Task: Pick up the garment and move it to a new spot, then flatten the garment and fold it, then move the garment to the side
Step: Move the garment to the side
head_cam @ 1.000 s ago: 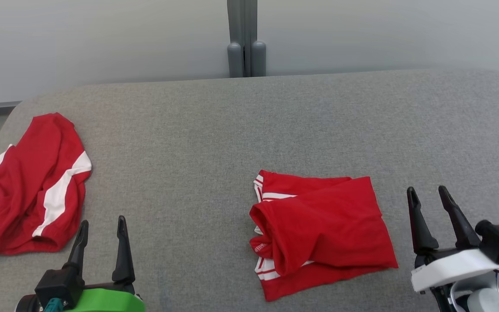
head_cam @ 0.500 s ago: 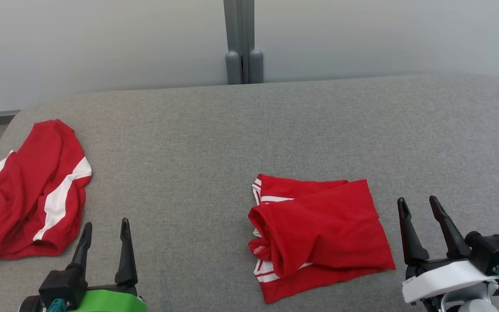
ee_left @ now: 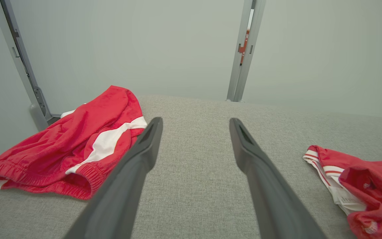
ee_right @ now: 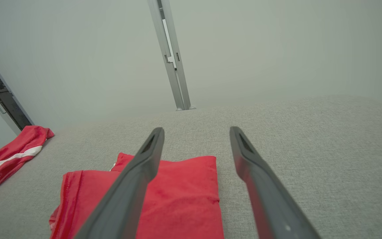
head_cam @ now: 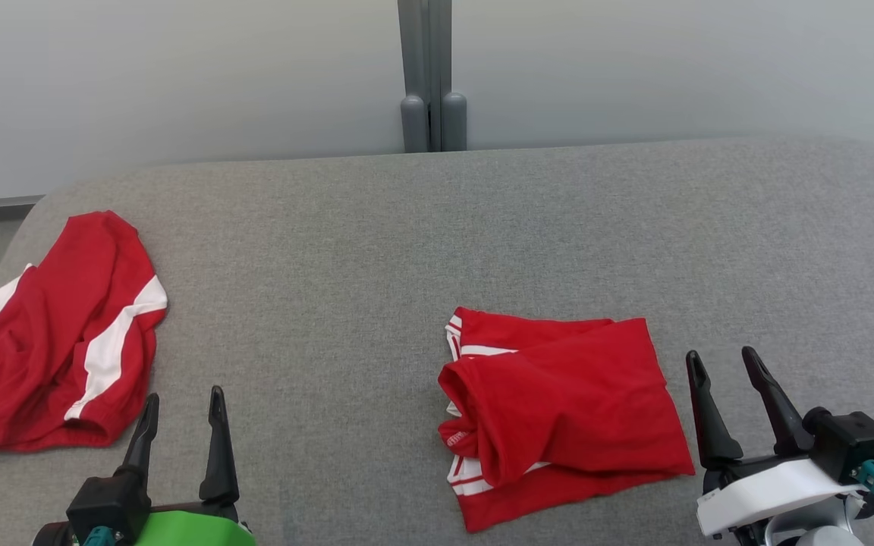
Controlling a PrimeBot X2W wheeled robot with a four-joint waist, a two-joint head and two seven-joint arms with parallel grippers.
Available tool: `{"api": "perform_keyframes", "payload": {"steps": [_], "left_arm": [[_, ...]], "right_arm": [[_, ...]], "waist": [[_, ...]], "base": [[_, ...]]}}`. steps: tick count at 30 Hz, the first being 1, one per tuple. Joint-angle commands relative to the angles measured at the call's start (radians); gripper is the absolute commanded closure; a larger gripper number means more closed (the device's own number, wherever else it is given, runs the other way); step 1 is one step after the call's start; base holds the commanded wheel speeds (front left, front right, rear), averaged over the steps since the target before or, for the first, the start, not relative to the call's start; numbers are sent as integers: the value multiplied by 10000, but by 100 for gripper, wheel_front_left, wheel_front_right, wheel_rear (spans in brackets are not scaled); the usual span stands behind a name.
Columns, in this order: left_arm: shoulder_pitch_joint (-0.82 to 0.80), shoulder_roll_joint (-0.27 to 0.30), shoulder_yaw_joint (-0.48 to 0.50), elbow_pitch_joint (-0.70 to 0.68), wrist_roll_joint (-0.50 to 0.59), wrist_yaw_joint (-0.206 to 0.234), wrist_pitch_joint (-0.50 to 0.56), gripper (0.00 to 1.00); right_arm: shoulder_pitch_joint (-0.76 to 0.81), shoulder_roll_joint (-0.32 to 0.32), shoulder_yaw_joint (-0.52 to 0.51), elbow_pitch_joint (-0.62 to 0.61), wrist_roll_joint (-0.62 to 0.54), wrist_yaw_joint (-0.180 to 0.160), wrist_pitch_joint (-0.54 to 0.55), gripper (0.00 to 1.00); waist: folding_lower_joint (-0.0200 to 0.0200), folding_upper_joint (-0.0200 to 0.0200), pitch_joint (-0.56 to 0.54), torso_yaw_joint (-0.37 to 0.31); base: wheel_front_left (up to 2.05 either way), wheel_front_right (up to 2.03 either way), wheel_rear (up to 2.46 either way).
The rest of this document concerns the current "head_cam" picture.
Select red shorts with white panels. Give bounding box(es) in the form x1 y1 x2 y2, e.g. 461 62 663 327
0 210 169 459

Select red jersey with striped trim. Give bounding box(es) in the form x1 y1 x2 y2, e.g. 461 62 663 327
437 306 696 534

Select black left gripper motor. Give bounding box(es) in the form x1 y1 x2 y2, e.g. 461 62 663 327
31 521 74 546

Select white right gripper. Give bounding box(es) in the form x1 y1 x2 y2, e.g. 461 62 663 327
684 346 863 546

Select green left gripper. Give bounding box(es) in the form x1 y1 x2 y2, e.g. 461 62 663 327
119 384 258 546

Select grey double partition post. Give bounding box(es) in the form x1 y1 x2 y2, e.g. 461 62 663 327
397 0 469 153

